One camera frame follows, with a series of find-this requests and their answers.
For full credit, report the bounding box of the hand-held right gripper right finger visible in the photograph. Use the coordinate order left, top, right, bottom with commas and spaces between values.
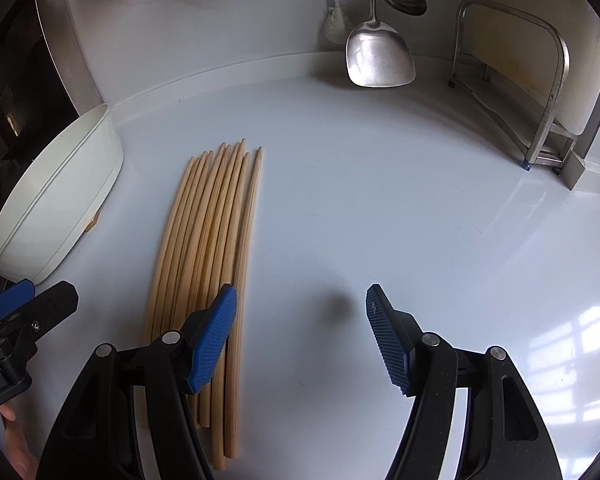
365, 284, 563, 480

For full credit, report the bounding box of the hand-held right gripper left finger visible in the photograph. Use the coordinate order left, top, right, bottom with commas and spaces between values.
36, 284, 239, 480

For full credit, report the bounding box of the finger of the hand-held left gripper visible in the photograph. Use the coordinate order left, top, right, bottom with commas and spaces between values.
0, 281, 80, 378
0, 279, 36, 321

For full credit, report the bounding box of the white plastic bowl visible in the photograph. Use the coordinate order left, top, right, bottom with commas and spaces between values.
0, 103, 125, 286

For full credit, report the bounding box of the pile of wooden chopsticks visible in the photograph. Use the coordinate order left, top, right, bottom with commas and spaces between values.
144, 137, 265, 472

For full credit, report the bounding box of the person's left hand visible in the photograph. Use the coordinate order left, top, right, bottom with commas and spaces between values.
0, 403, 40, 480

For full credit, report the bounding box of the dark glass panel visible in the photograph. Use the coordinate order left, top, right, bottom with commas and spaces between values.
0, 0, 78, 201

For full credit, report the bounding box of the steel spatula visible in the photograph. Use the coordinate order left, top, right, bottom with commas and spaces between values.
346, 0, 417, 88

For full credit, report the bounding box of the white dish brush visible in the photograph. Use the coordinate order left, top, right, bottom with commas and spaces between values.
322, 0, 354, 45

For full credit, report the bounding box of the steel dish rack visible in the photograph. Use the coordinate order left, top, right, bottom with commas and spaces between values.
447, 0, 578, 173

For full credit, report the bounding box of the steel panel frame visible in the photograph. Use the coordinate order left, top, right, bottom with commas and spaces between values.
32, 0, 106, 111

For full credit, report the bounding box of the grey metal post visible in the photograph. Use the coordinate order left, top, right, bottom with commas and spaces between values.
564, 42, 600, 192

